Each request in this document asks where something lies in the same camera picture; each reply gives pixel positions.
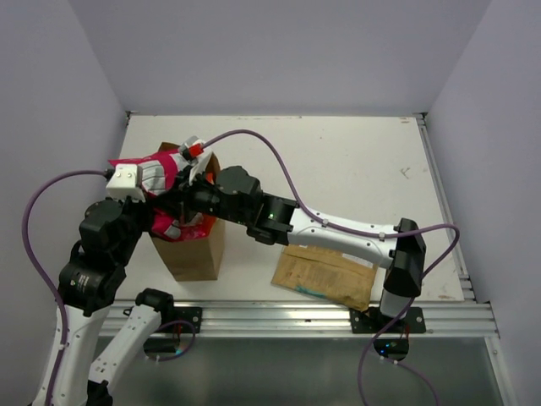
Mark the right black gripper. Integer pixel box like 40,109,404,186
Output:
152,166,249,228

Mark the pink snack bag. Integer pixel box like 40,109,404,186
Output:
107,151,215,243

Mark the brown paper bag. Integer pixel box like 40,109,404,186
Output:
151,141,226,283

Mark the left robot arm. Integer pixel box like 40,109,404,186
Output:
33,199,176,405

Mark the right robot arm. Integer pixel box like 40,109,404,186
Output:
143,166,426,332

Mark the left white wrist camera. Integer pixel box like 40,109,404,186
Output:
106,163,145,202

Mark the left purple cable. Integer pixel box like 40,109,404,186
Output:
21,168,111,398

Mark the purple cable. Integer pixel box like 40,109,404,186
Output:
202,129,461,406
21,168,111,398

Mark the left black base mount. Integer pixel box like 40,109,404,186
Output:
167,306,203,336

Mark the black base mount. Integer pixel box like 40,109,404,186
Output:
349,307,427,335
167,306,203,336

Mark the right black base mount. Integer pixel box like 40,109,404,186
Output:
349,307,427,335

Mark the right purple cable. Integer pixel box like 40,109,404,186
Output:
202,129,461,406

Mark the aluminium rail frame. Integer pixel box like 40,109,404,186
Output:
41,110,521,406

